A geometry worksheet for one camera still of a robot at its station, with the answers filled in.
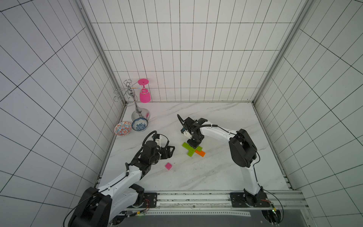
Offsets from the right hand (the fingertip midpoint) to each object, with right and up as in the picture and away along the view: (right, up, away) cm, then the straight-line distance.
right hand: (194, 141), depth 94 cm
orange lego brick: (+4, -7, -4) cm, 9 cm away
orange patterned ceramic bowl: (-52, +8, +6) cm, 53 cm away
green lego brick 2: (-2, -5, -5) cm, 7 cm away
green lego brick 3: (-7, -1, -2) cm, 7 cm away
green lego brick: (+3, -4, -4) cm, 6 cm away
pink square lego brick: (-17, -13, -10) cm, 24 cm away
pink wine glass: (-36, +33, +9) cm, 50 cm away
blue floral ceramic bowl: (-41, +11, +9) cm, 43 cm away
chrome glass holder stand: (-42, +20, +12) cm, 48 cm away
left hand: (-17, -4, -9) cm, 19 cm away
